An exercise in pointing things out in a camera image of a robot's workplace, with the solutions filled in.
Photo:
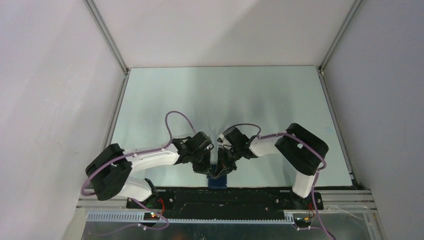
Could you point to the right electronics board with leds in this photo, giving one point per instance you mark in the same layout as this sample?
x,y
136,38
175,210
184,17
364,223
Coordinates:
x,y
303,223

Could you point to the electronics board with leds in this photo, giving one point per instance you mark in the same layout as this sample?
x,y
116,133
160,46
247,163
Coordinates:
x,y
303,223
150,216

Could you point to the clear plastic tray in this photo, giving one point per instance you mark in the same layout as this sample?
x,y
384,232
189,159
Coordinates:
x,y
184,136

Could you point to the blue leather card holder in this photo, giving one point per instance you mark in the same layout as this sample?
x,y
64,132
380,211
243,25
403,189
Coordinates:
x,y
217,184

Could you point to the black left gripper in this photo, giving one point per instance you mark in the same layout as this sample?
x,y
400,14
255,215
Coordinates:
x,y
205,167

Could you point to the left electronics board with leds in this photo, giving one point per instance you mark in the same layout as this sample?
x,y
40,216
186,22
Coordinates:
x,y
150,216

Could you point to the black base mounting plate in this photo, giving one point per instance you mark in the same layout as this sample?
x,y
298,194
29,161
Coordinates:
x,y
234,203

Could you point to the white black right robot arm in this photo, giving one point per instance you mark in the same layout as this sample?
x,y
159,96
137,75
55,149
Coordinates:
x,y
302,149

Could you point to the grey slotted cable duct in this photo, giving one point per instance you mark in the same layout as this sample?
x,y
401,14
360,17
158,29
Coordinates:
x,y
141,217

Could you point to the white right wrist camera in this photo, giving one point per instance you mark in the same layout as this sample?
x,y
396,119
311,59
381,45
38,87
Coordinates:
x,y
222,141

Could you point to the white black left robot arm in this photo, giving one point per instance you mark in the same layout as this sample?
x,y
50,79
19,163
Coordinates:
x,y
112,172

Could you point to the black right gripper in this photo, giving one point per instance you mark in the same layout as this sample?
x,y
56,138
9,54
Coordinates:
x,y
223,165

